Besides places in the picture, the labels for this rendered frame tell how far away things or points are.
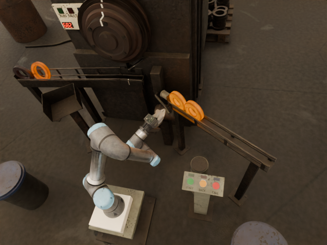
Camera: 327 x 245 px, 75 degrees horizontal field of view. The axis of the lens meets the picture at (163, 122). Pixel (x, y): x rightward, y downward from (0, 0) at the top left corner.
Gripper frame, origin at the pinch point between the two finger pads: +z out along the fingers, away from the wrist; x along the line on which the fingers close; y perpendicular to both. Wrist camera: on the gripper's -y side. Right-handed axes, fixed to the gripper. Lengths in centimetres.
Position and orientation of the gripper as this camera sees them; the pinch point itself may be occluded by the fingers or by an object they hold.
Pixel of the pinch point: (164, 111)
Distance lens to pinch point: 148.7
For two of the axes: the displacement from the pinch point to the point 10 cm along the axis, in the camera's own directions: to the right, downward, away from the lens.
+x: -6.7, -5.5, 5.0
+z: 6.6, -7.5, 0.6
